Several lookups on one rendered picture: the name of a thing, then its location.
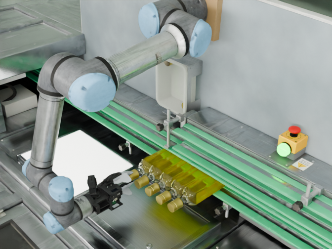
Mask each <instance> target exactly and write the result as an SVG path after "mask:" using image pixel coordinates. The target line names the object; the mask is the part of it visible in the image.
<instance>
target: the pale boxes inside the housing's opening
mask: <svg viewBox="0 0 332 249"><path fill-rule="evenodd" d="M24 77H26V73H23V74H20V75H16V76H13V77H10V78H7V79H4V80H1V81H0V85H1V84H5V83H8V82H11V81H15V80H18V79H21V78H24ZM13 87H14V88H15V89H16V91H17V93H16V96H15V97H14V98H13V99H12V100H9V101H5V102H2V101H4V100H6V99H7V98H9V97H10V96H11V95H12V94H13V90H12V89H11V88H9V87H8V88H5V89H2V90H0V101H1V107H2V112H3V115H4V116H6V117H7V118H8V117H10V116H13V115H16V114H19V113H21V112H24V111H27V110H30V109H32V108H35V107H37V106H38V101H37V95H36V94H34V93H33V92H31V91H30V90H28V89H27V88H25V87H24V86H22V85H21V84H17V85H14V86H13Z"/></svg>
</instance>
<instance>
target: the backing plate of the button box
mask: <svg viewBox="0 0 332 249"><path fill-rule="evenodd" d="M305 155H307V154H306V153H304V154H303V155H301V156H300V157H298V158H297V159H295V160H294V161H293V160H291V159H289V158H287V157H283V156H281V155H279V154H278V153H277V151H274V152H273V153H271V154H270V155H268V156H267V158H269V159H271V160H273V161H275V162H277V163H279V164H280V165H282V166H284V167H286V168H288V167H289V166H291V165H292V164H294V163H295V162H297V161H298V160H299V159H301V158H302V157H304V156H305Z"/></svg>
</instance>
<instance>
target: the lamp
mask: <svg viewBox="0 0 332 249"><path fill-rule="evenodd" d="M291 151H292V149H291V146H290V144H288V143H287V142H282V143H281V144H280V145H278V147H277V152H278V154H279V155H281V156H283V157H285V156H287V155H289V154H290V153H291Z"/></svg>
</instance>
